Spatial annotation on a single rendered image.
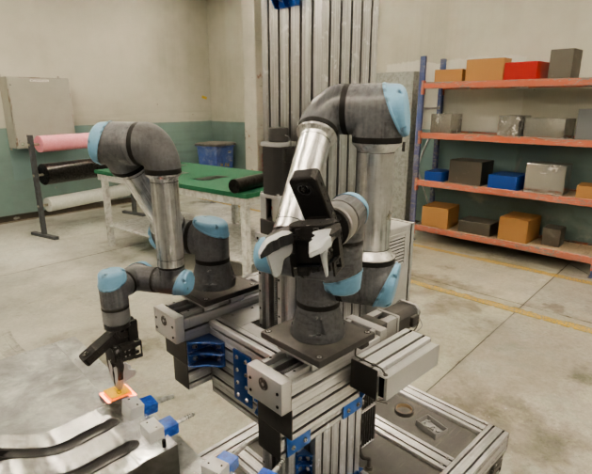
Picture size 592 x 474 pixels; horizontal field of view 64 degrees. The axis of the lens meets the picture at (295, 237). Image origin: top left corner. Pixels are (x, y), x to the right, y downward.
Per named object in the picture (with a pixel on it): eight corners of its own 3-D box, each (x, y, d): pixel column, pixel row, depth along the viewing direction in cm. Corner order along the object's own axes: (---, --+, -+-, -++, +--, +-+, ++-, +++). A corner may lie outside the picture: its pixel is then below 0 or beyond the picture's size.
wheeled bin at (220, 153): (214, 191, 909) (212, 139, 883) (239, 194, 873) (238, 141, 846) (193, 195, 868) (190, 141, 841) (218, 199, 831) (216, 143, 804)
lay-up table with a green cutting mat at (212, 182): (177, 227, 646) (172, 151, 618) (321, 262, 502) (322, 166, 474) (100, 245, 561) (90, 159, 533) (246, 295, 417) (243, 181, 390)
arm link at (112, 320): (107, 316, 127) (95, 307, 133) (109, 331, 129) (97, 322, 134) (134, 308, 132) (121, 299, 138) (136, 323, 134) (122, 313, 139)
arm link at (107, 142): (195, 261, 162) (123, 142, 119) (156, 258, 166) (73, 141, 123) (206, 233, 169) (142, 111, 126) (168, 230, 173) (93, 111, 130)
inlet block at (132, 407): (168, 400, 129) (168, 382, 127) (177, 409, 126) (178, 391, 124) (121, 418, 120) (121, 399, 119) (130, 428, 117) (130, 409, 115)
